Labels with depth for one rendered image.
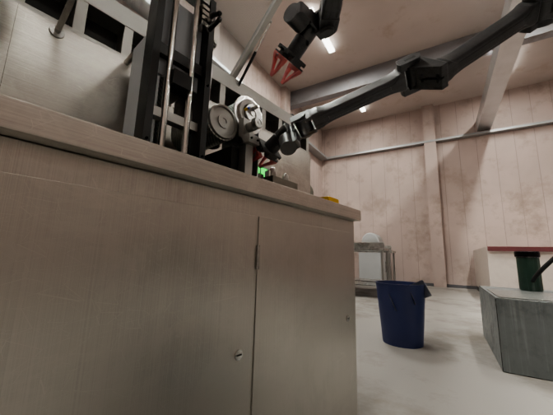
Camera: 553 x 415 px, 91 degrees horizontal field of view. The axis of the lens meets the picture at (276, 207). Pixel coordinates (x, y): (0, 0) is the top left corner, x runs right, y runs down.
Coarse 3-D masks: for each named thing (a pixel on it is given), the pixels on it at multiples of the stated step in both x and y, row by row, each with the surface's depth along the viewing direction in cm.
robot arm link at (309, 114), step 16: (400, 64) 83; (384, 80) 87; (400, 80) 85; (352, 96) 90; (368, 96) 88; (384, 96) 89; (304, 112) 96; (320, 112) 92; (336, 112) 92; (304, 128) 95
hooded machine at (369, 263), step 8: (368, 240) 781; (376, 240) 768; (360, 256) 782; (368, 256) 770; (376, 256) 758; (384, 256) 754; (360, 264) 778; (368, 264) 767; (376, 264) 754; (384, 264) 747; (360, 272) 775; (368, 272) 763; (376, 272) 751; (384, 272) 742
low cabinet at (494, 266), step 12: (480, 252) 571; (492, 252) 480; (504, 252) 471; (540, 252) 448; (552, 252) 441; (480, 264) 585; (492, 264) 477; (504, 264) 469; (516, 264) 461; (552, 264) 438; (480, 276) 599; (492, 276) 475; (504, 276) 466; (516, 276) 459; (552, 276) 436; (552, 288) 434
